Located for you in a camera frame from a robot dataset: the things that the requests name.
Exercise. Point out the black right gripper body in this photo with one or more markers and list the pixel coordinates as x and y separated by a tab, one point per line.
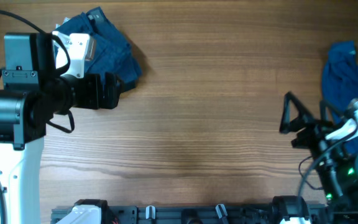
316	137

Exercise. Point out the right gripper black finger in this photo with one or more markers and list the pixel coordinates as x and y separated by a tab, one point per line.
295	115
337	115

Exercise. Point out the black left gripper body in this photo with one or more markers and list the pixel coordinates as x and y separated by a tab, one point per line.
86	92

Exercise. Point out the dark blue denim shorts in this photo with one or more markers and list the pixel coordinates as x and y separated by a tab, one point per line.
113	52

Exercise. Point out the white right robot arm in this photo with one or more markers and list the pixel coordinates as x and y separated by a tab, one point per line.
338	174

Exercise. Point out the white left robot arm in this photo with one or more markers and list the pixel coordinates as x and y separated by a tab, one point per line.
44	75

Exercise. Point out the crumpled blue garment pile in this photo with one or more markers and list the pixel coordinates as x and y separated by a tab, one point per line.
340	80

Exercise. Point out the folded light patterned garment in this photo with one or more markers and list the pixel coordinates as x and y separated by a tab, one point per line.
66	19

